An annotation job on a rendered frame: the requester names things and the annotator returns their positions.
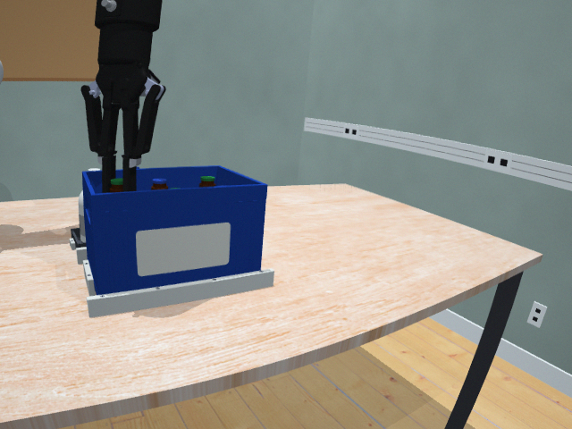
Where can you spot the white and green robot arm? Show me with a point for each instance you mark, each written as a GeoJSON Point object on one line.
{"type": "Point", "coordinates": [141, 13]}

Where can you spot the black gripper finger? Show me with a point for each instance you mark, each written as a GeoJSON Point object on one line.
{"type": "Point", "coordinates": [104, 129]}
{"type": "Point", "coordinates": [135, 147]}

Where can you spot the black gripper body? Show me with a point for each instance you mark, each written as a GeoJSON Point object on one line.
{"type": "Point", "coordinates": [124, 52]}

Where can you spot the green labeled bottle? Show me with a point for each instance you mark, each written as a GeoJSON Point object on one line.
{"type": "Point", "coordinates": [117, 185]}

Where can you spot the blue crate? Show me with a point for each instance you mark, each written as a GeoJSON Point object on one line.
{"type": "Point", "coordinates": [151, 238]}

